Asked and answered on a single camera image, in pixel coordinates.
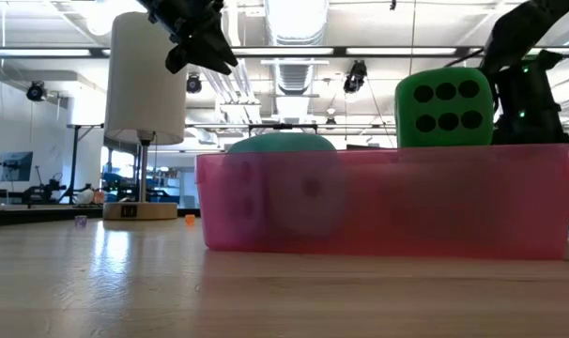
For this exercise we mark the pink translucent plastic bin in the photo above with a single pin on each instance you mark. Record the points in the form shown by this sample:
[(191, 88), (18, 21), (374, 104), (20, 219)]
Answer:
[(453, 211)]

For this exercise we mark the small purple die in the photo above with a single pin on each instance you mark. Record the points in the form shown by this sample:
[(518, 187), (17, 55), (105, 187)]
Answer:
[(81, 221)]

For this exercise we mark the black background robot arm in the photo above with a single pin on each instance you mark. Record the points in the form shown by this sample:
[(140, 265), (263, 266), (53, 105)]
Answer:
[(42, 190)]

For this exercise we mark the black ceiling spotlight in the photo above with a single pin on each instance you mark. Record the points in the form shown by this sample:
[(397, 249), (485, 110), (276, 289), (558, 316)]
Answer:
[(356, 77), (194, 83), (35, 90)]

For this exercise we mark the small orange die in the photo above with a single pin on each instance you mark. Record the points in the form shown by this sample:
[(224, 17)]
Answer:
[(189, 219)]

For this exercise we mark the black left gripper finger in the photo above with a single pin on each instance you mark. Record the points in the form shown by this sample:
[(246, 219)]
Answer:
[(204, 58)]

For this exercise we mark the white shade table lamp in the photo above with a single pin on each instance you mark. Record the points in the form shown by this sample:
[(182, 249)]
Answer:
[(143, 75)]

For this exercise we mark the large cyan foam die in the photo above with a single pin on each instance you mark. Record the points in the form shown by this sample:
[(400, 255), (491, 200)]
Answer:
[(282, 141)]

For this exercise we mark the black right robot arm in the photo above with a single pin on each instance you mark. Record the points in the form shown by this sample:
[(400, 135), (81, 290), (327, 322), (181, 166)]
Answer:
[(524, 23)]

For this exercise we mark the black monitor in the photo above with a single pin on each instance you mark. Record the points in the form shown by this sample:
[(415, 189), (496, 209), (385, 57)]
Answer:
[(17, 165)]

